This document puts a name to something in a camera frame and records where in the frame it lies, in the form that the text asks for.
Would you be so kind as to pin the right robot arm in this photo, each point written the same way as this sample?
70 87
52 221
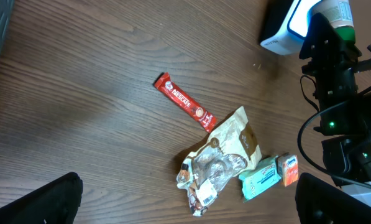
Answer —
345 111

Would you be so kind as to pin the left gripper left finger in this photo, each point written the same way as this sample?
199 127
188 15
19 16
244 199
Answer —
56 202

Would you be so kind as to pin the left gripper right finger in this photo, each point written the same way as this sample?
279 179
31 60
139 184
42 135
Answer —
317 202

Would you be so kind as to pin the orange tissue pack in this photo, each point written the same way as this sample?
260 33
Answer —
288 169

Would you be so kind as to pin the brown cookie bag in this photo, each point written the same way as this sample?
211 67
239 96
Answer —
229 150

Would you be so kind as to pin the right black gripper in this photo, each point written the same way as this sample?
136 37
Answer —
332 63

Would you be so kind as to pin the green wet wipes pack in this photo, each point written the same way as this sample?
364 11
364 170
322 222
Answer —
264 176

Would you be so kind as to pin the white barcode scanner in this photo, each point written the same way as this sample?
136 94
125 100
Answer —
286 25

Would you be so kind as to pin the green lid jar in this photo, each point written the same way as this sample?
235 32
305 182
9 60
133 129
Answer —
339 15

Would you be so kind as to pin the red Nescafe stick sachet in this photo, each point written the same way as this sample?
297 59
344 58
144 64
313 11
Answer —
172 91

